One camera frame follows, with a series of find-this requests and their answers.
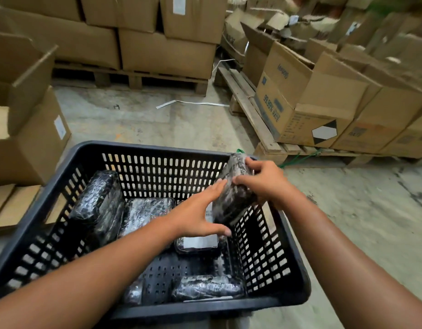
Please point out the person's right hand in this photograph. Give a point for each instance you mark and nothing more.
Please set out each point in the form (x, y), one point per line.
(269, 183)

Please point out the person's left hand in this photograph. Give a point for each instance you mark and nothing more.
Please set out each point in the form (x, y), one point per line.
(192, 215)

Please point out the person's right thumb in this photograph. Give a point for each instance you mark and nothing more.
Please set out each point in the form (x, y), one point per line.
(246, 180)

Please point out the person's left thumb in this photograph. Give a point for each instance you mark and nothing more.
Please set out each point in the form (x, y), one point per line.
(216, 230)

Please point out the black plastic-wrapped packet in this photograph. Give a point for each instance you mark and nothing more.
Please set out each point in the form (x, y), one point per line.
(96, 198)
(132, 293)
(207, 287)
(144, 212)
(235, 202)

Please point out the person's right forearm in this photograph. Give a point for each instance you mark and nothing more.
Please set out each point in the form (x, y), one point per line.
(341, 270)

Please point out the person's left forearm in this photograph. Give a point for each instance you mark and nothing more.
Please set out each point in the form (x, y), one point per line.
(87, 280)

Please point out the white-labelled black wrapped packet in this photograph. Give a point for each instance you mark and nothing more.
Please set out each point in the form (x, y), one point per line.
(197, 243)

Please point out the black plastic slotted crate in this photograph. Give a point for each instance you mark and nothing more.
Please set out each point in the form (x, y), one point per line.
(266, 250)

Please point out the long wooden pallet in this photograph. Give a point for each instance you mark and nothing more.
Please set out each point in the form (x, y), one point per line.
(252, 116)

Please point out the open cardboard box blue print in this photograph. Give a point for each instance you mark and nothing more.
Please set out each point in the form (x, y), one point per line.
(300, 109)

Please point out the closed brown cardboard box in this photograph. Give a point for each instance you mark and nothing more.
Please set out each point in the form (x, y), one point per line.
(122, 11)
(70, 37)
(39, 5)
(197, 17)
(166, 54)

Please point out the pile of opened cardboard boxes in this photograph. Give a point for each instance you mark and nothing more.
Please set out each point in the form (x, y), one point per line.
(334, 23)

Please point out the flattened cardboard sheets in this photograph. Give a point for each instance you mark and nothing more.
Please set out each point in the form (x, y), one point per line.
(12, 205)

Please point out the open cardboard box white label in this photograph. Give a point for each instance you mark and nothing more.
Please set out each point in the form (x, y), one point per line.
(29, 133)

